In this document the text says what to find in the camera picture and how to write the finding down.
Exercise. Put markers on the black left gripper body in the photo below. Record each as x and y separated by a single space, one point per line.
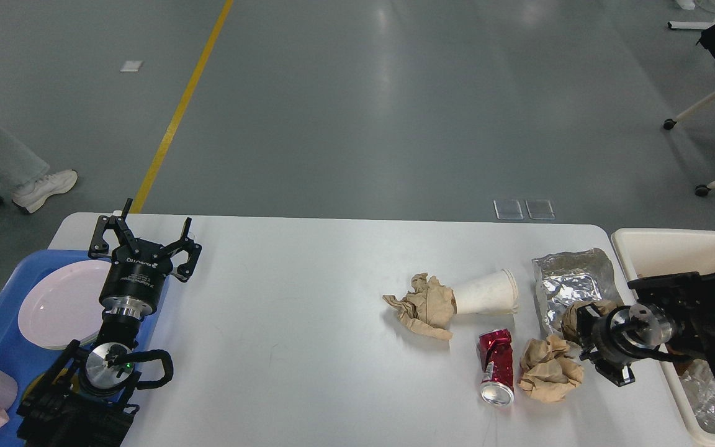
135 283

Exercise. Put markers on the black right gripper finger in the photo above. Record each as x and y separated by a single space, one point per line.
612 364
591 327

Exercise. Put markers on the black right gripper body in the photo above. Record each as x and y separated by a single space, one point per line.
615 317

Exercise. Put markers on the brown paper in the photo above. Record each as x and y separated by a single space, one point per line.
549 370
427 308
569 322

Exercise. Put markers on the brown paper bag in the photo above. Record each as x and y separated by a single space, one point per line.
683 366

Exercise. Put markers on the pink plate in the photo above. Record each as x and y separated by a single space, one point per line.
64 306

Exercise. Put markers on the large foil sheet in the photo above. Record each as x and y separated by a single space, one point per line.
699 385

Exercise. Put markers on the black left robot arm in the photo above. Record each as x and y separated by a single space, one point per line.
84 397

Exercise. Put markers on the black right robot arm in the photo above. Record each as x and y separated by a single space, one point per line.
672 321

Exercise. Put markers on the small crumpled foil sheet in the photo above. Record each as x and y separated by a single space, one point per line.
564 278

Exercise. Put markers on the beige plastic bin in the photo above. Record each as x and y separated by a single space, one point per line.
645 252

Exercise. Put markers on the white paper cup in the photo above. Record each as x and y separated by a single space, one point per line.
493 294

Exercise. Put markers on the crushed red soda can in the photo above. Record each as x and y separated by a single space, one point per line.
496 363

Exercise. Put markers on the clear floor plate right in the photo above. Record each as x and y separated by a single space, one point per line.
540 209

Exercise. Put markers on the clear floor plate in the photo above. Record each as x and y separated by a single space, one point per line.
540 209
508 210

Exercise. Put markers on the clear floor plate left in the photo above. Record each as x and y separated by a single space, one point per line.
508 210

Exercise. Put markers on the person legs at left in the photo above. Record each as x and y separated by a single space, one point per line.
26 175

